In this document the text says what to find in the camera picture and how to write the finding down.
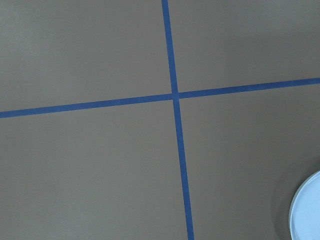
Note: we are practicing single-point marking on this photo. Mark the light blue plate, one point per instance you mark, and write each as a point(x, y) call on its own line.
point(304, 213)

